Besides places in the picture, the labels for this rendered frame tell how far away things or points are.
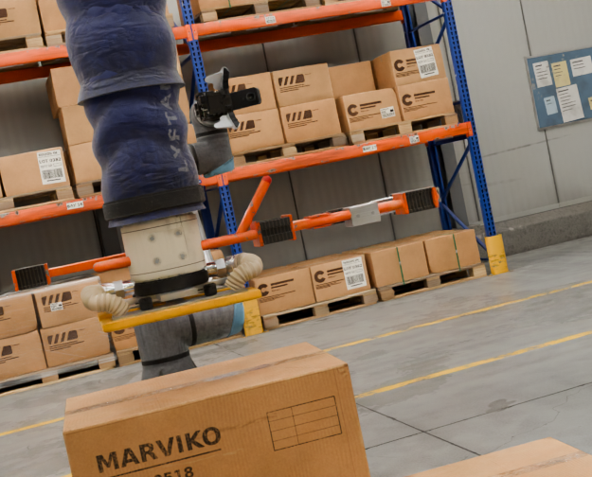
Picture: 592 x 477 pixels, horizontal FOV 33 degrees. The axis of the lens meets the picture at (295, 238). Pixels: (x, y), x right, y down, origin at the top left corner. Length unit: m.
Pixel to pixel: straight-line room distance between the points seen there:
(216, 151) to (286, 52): 8.62
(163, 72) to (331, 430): 0.84
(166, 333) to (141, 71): 1.11
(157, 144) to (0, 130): 8.61
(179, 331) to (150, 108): 1.07
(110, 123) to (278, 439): 0.75
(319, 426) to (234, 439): 0.18
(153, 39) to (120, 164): 0.27
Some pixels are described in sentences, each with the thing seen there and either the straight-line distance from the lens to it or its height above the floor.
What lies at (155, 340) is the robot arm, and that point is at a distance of 3.05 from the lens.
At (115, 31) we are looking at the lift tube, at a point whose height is 1.72.
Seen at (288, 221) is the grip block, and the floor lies 1.25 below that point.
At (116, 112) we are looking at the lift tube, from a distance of 2.15.
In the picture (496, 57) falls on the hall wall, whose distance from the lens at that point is 12.37.
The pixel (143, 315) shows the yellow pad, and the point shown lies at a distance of 2.10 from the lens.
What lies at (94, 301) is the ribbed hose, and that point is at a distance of 2.12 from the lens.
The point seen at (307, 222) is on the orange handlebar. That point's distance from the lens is 2.27.
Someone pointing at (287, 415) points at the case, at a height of 0.86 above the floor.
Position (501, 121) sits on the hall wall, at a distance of 12.28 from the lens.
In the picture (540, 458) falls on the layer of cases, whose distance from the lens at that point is 2.62.
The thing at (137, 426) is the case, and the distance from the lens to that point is 2.08.
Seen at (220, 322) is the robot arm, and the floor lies 0.96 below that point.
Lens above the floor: 1.33
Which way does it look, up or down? 3 degrees down
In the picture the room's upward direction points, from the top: 12 degrees counter-clockwise
